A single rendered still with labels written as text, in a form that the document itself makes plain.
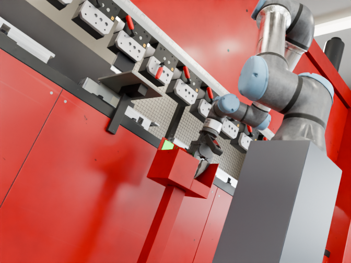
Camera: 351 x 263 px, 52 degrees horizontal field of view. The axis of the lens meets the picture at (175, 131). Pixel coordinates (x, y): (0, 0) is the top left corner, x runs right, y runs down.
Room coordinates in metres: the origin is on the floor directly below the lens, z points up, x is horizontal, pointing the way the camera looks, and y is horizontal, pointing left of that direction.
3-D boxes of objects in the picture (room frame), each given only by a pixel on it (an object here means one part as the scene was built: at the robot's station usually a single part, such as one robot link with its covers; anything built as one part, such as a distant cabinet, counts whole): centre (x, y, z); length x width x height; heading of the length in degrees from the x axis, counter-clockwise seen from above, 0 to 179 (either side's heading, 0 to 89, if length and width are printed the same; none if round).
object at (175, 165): (1.40, -0.08, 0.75); 0.20 x 0.16 x 0.18; 119
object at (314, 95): (0.90, -0.32, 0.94); 0.13 x 0.12 x 0.14; 96
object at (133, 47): (1.52, 0.36, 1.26); 0.15 x 0.09 x 0.17; 128
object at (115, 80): (1.43, 0.25, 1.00); 0.26 x 0.18 x 0.01; 38
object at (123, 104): (1.39, 0.23, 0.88); 0.14 x 0.04 x 0.22; 38
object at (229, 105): (1.31, -0.17, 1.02); 0.11 x 0.11 x 0.08; 6
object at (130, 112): (1.58, 0.30, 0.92); 0.39 x 0.06 x 0.10; 128
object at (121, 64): (1.54, 0.34, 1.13); 0.10 x 0.02 x 0.10; 128
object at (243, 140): (2.14, -0.43, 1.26); 0.15 x 0.09 x 0.17; 128
